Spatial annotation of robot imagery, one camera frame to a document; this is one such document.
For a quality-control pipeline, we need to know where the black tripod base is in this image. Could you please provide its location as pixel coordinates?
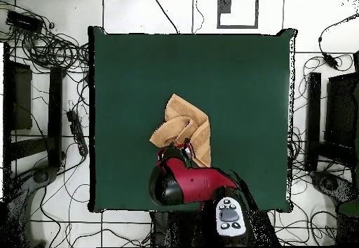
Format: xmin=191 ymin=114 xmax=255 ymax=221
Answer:
xmin=0 ymin=165 xmax=60 ymax=248
xmin=309 ymin=170 xmax=359 ymax=204

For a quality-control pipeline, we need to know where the black electronics box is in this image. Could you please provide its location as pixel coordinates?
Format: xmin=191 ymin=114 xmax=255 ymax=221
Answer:
xmin=6 ymin=10 xmax=44 ymax=34

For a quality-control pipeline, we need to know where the black power strip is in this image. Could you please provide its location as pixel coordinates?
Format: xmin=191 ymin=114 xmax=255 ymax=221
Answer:
xmin=66 ymin=109 xmax=89 ymax=157

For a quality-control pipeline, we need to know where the black metal stand frame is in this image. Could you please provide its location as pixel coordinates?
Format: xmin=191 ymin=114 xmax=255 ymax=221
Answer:
xmin=304 ymin=50 xmax=359 ymax=173
xmin=2 ymin=42 xmax=65 ymax=173

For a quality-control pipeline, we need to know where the grey square plate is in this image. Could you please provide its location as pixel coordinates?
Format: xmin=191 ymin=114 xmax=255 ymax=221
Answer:
xmin=219 ymin=0 xmax=233 ymax=14

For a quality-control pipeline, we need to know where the black power adapter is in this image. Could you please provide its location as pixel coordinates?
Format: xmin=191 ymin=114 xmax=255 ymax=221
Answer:
xmin=321 ymin=52 xmax=340 ymax=70

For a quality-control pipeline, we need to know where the black cable tangle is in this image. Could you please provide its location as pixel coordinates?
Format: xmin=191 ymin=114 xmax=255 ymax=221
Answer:
xmin=287 ymin=54 xmax=357 ymax=193
xmin=0 ymin=0 xmax=90 ymax=76

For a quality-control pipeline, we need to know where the orange-tan terry towel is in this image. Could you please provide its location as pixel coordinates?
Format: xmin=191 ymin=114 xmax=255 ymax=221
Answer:
xmin=149 ymin=92 xmax=212 ymax=168

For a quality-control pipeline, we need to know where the green cloth item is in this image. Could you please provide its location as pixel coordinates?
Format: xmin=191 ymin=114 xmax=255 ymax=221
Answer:
xmin=337 ymin=200 xmax=359 ymax=218

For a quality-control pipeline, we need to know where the dark green table cloth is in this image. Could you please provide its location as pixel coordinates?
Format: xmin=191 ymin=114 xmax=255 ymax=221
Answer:
xmin=87 ymin=25 xmax=298 ymax=214

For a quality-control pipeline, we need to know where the grey floor frame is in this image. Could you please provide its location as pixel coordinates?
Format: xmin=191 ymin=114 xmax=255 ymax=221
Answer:
xmin=216 ymin=0 xmax=259 ymax=29

